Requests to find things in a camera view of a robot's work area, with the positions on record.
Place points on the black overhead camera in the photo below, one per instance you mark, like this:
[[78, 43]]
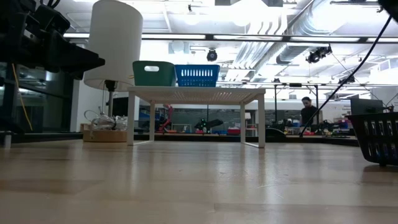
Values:
[[212, 55]]

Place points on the person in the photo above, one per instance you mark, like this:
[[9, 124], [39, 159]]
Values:
[[308, 113]]

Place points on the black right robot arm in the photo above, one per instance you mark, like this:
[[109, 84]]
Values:
[[390, 5]]

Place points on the blue plastic basket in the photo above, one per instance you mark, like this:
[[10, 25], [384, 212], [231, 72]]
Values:
[[197, 76]]

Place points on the white perforated metal shelf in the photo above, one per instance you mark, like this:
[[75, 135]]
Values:
[[199, 93]]

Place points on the black aluminium table frame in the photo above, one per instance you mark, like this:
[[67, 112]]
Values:
[[186, 137]]

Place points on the background red robot arm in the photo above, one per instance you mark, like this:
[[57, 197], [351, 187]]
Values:
[[167, 119]]

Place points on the black plastic basket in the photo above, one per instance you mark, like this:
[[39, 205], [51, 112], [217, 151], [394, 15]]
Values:
[[377, 138]]

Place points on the dark computer monitor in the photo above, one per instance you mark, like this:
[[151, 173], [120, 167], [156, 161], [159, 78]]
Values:
[[367, 106]]

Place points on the black ceiling-mounted camera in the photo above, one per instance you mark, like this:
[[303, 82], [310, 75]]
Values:
[[318, 54]]

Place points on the teal plastic bin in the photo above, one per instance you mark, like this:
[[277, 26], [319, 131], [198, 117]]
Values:
[[154, 76]]

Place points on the background black robot arm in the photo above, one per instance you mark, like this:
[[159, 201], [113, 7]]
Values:
[[208, 124]]

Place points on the white cylindrical lamp shade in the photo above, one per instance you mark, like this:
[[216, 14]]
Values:
[[113, 46]]

